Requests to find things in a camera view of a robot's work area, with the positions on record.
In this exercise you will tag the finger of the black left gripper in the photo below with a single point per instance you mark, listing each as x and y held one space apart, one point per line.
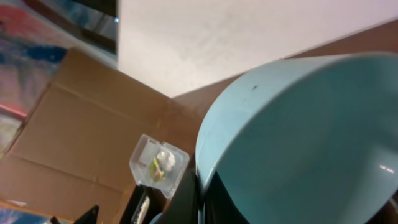
89 217

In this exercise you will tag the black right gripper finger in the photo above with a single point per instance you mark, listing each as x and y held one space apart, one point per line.
183 207

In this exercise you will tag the green yellow snack wrapper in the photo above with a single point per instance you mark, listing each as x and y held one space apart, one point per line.
155 171

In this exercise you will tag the light blue bowl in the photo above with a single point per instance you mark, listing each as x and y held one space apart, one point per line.
305 140

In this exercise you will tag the black plastic bin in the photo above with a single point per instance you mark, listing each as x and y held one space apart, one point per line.
157 204

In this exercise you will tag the pile of white rice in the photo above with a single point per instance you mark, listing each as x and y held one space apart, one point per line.
141 211

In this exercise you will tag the clear plastic container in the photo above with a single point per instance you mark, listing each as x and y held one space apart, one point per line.
146 149

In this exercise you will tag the brown cardboard box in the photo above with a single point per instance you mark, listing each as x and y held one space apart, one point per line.
73 151

